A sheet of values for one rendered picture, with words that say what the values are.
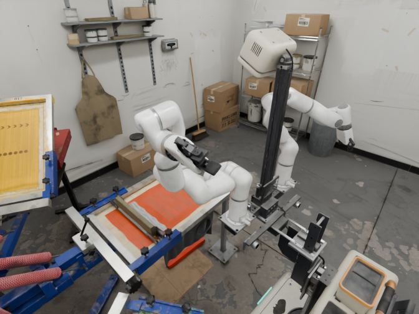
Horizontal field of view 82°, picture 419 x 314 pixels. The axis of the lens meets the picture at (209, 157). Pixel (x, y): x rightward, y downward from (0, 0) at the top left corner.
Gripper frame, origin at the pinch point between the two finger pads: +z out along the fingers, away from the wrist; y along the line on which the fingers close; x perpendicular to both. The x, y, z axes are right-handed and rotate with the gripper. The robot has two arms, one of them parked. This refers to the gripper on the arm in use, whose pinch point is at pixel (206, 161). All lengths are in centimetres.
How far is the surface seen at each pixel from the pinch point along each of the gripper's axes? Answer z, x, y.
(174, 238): -64, -31, -61
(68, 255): -81, -68, -27
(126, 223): -94, -44, -49
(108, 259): -67, -56, -38
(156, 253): -61, -41, -56
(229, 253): -113, -25, -173
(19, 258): -80, -77, -9
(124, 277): -54, -55, -43
